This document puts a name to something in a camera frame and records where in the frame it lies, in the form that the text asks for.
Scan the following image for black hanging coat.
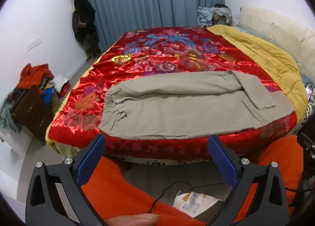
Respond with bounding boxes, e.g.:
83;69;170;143
72;0;102;59

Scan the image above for person's left hand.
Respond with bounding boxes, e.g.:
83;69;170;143
105;213;161;226

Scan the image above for red floral satin blanket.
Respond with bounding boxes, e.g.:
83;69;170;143
45;27;298;165

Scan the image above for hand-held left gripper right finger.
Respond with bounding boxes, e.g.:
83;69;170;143
207;135;289;226

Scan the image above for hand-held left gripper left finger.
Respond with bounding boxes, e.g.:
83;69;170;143
25;134;107;226

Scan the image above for cream padded headboard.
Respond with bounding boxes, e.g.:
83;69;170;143
239;5;315;64

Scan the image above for yellow knitted blanket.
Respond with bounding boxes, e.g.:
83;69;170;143
206;25;309;118

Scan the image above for blue cloth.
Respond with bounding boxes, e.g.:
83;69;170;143
43;86;57;105

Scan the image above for black cable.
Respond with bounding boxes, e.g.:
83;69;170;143
147;180;226;215

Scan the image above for grey-green cloth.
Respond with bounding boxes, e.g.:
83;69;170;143
0;93;23;133

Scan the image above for brown wooden cabinet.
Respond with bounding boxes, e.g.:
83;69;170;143
11;86;62;141

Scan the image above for beige pants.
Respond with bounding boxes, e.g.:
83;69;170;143
98;70;296;140

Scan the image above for white paper bag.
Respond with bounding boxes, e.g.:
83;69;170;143
173;190;222;218

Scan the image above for red box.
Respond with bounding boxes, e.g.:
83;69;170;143
59;81;72;98

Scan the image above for orange cloth pile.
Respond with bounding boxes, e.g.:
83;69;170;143
17;63;55;89

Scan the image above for pile of striped clothes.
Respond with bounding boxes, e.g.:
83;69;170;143
197;3;233;28

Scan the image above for patterned bed sheet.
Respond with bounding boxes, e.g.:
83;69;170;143
294;73;315;135

